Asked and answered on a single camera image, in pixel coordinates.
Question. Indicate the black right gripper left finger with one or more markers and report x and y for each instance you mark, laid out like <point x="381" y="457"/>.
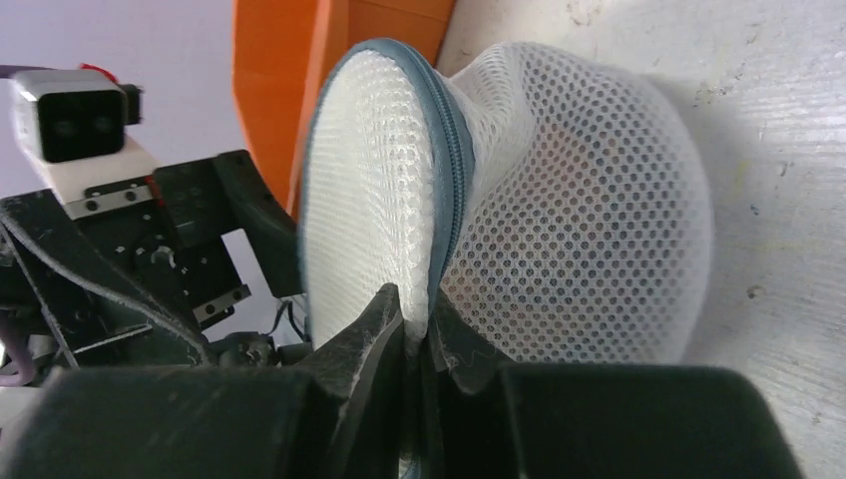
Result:
<point x="356" y="421"/>

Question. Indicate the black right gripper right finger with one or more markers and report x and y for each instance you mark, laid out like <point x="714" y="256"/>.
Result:
<point x="468" y="425"/>

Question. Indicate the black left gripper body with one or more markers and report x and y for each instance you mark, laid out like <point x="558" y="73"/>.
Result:
<point x="136" y="271"/>

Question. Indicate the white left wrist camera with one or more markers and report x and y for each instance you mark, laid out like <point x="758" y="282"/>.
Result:
<point x="72" y="127"/>

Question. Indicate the orange plastic tub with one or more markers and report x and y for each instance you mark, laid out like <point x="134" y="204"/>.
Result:
<point x="282" y="52"/>

